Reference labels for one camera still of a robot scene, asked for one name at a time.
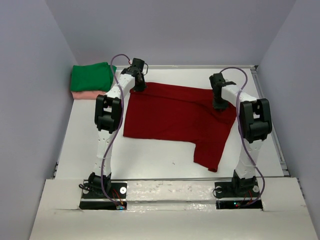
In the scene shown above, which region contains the red t shirt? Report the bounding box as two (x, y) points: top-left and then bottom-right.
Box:
(123, 82), (236, 172)

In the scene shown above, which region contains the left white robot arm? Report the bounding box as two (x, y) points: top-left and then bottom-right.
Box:
(83, 58), (148, 201)

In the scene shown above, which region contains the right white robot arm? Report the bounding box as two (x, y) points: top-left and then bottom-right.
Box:
(209, 72), (273, 199)

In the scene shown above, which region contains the folded green t shirt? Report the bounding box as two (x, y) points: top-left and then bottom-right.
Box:
(69, 62), (114, 92)

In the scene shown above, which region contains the folded pink t shirt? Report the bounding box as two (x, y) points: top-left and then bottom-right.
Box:
(71, 90), (106, 100)

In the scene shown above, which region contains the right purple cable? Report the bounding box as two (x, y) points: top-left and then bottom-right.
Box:
(219, 66), (266, 207)

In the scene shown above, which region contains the purple cable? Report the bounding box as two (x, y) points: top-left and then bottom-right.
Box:
(98, 53), (133, 208)
(219, 66), (266, 207)

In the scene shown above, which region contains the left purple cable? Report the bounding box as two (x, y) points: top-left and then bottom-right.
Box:
(98, 53), (133, 208)

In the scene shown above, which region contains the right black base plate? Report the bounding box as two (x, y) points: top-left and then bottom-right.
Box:
(212, 181), (263, 210)

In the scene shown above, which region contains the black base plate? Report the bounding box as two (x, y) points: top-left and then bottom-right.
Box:
(79, 181), (128, 211)
(212, 181), (263, 210)

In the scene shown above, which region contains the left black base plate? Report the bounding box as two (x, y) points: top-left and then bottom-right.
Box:
(79, 181), (128, 211)

